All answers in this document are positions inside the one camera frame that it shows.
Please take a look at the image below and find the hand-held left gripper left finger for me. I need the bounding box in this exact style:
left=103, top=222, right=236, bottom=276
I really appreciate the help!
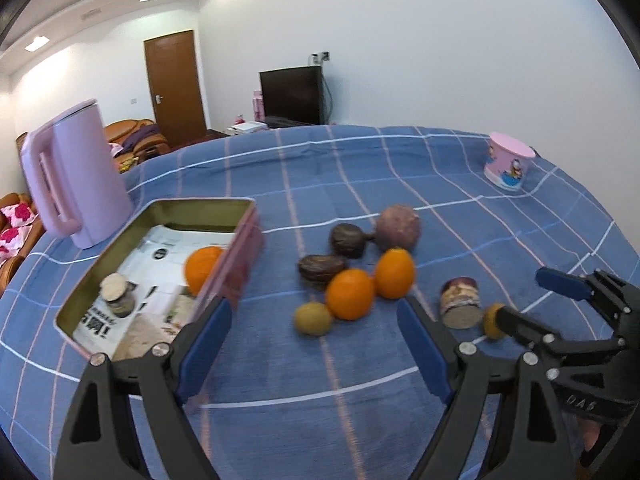
left=52, top=296, right=233, bottom=480

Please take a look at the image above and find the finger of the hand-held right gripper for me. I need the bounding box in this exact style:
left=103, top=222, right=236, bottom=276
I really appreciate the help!
left=535, top=267, right=640, bottom=356
left=494, top=304, right=630, bottom=362

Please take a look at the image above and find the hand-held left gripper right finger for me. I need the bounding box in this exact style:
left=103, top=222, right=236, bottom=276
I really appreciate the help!
left=396, top=295, right=573, bottom=480

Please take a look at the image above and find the small yellow fruit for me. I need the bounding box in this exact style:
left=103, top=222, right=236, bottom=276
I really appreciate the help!
left=482, top=303, right=507, bottom=341

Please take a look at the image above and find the pink metal tin box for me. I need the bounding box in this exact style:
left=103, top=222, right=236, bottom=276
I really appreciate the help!
left=52, top=198, right=265, bottom=363

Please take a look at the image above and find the orange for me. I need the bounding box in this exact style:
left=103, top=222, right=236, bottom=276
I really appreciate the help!
left=374, top=248, right=416, bottom=300
left=184, top=246, right=224, bottom=297
left=325, top=268, right=376, bottom=322

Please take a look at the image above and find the dark wrinkled passion fruit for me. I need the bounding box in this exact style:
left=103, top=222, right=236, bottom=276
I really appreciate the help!
left=298, top=254, right=349, bottom=287

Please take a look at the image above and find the person's right hand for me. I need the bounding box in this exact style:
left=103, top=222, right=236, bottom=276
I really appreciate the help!
left=580, top=417, right=603, bottom=453

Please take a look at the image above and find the small round can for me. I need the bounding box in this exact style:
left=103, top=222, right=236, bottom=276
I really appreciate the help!
left=99, top=273, right=137, bottom=318
left=440, top=276, right=483, bottom=330

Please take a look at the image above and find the printed paper sheet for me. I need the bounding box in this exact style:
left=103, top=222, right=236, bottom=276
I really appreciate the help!
left=72, top=225, right=236, bottom=361

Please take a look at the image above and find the green-brown kiwi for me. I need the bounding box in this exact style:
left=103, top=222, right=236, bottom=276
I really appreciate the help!
left=293, top=302, right=333, bottom=337

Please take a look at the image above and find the large purple round fruit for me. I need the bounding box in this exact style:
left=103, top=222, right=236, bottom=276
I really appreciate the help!
left=375, top=204, right=422, bottom=253

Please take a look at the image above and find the pink cartoon cup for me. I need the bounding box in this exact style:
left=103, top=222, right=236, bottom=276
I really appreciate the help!
left=483, top=132, right=537, bottom=191

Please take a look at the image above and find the dark round passion fruit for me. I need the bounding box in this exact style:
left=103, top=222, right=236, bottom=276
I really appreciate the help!
left=329, top=223, right=377, bottom=260

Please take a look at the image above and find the blue plaid blanket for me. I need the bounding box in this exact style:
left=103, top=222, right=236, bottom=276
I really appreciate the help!
left=0, top=124, right=640, bottom=480

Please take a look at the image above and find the coffee table with fruit plates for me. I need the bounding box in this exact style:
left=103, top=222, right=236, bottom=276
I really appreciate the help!
left=115, top=152, right=146, bottom=173

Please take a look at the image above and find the brown leather sofa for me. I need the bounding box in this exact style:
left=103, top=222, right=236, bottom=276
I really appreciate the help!
left=0, top=132, right=43, bottom=286

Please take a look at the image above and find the pink electric kettle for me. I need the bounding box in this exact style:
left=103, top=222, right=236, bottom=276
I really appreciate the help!
left=20, top=99, right=135, bottom=250

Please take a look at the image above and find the purple cloth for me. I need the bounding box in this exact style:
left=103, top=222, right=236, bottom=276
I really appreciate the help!
left=122, top=127, right=163, bottom=151

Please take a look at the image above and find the white flat box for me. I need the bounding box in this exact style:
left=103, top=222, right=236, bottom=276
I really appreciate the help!
left=227, top=121, right=268, bottom=136

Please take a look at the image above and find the brown leather armchair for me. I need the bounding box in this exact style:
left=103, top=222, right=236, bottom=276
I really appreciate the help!
left=104, top=119, right=171, bottom=161

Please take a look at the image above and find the brown wooden door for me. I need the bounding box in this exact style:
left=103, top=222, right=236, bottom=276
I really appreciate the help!
left=143, top=30, right=208, bottom=151

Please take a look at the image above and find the black television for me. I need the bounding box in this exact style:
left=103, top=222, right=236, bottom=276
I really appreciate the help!
left=259, top=66, right=325, bottom=126

